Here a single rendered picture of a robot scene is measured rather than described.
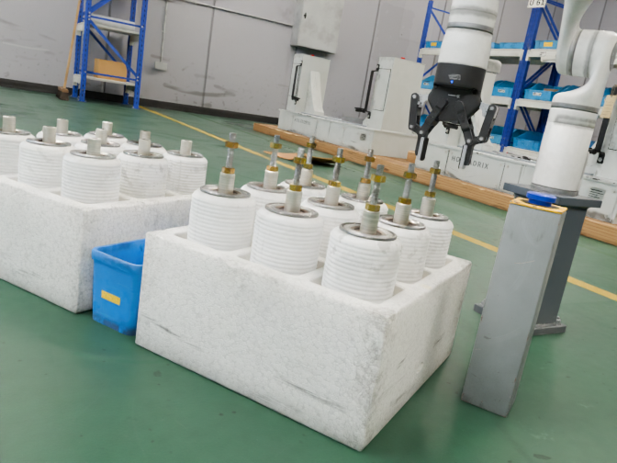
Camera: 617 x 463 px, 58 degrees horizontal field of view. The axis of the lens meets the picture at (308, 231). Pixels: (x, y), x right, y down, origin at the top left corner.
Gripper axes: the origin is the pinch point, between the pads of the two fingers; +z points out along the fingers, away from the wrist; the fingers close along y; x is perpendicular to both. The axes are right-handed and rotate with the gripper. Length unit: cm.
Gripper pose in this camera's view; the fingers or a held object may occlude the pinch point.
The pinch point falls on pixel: (442, 156)
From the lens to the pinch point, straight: 94.1
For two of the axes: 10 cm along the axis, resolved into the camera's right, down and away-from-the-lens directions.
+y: 8.6, 2.5, -4.5
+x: 4.9, -1.3, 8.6
